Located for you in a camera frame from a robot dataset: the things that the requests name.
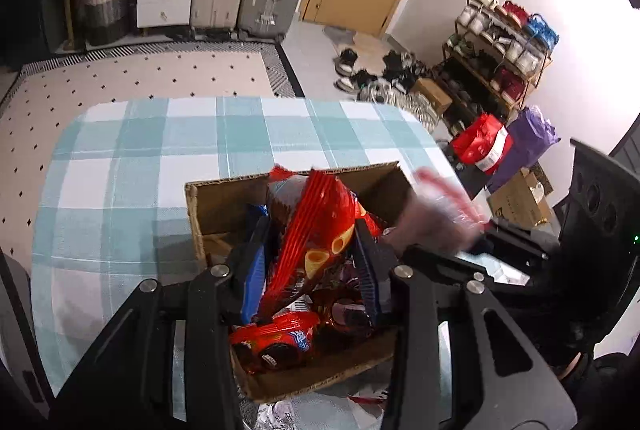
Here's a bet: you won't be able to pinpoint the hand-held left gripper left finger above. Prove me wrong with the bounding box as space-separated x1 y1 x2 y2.
52 215 275 430

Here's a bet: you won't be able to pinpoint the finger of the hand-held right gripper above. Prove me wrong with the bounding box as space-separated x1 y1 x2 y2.
400 244 540 297
475 220 562 261

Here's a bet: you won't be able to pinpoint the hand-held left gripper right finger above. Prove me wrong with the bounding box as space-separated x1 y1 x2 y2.
354 219 579 430

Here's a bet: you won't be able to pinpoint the white red-print snack packet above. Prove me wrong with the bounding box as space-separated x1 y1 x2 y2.
387 167 488 255

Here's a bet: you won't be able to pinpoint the red cookie packet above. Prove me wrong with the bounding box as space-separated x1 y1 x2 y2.
229 310 321 373

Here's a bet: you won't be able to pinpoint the red puffed snack bag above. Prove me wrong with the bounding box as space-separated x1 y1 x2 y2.
257 167 381 326

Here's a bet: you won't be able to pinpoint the brown cardboard box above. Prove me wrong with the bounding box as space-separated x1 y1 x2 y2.
184 161 418 405

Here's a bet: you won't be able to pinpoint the open cardboard floor box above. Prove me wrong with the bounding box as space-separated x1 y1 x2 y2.
486 167 554 231

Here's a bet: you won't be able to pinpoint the purple plastic bag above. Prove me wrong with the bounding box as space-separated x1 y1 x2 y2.
487 106 562 191

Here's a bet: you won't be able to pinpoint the red shopping bag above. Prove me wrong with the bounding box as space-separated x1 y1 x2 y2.
450 112 514 177

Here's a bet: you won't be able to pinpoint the white printed wrapper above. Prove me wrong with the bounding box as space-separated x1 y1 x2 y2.
252 397 302 430

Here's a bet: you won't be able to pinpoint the small cardboard floor box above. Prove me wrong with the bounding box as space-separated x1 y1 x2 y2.
410 77 454 114

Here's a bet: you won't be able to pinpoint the shoe rack with shoes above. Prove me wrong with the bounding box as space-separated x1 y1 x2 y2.
440 0 557 137

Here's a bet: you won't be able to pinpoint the pile of shoes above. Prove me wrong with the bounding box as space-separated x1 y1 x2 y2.
334 47 452 131

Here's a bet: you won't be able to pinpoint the beige dotted rug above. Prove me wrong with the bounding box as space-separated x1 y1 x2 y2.
0 40 306 261

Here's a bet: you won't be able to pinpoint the grey door mat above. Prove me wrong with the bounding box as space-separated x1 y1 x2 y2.
322 24 359 49

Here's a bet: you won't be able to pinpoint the woven laundry basket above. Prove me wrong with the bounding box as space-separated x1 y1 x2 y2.
80 0 132 46

